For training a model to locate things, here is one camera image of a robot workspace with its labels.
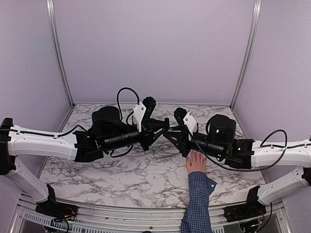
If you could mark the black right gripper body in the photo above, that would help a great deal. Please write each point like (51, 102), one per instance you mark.
(217, 151)

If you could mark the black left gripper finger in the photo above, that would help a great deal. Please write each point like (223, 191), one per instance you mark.
(157, 137)
(154, 124)

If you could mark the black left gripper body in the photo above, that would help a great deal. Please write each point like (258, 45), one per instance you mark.
(119, 142)

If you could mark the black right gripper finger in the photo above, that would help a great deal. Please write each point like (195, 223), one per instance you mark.
(175, 138)
(179, 128)

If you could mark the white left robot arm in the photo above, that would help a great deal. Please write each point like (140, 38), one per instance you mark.
(81, 146)

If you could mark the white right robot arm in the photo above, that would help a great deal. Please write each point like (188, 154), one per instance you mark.
(249, 155)

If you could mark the blue checkered sleeve forearm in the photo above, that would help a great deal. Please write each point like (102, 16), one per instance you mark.
(196, 218)

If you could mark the person's hand with long nails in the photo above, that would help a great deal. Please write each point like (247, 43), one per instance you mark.
(196, 162)

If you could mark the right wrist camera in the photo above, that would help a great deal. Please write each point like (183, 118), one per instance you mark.
(190, 123)

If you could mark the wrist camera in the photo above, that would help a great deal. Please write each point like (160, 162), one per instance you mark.
(190, 123)
(138, 114)

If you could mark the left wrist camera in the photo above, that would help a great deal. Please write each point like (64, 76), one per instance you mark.
(138, 114)

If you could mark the aluminium front rail frame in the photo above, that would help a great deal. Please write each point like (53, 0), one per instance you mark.
(92, 218)

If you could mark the right aluminium corner post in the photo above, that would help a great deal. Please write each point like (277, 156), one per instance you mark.
(248, 52)

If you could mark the aluminium corner post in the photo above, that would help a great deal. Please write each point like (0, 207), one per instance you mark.
(58, 54)
(248, 52)

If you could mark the left aluminium corner post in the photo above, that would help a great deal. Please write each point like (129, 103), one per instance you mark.
(58, 54)

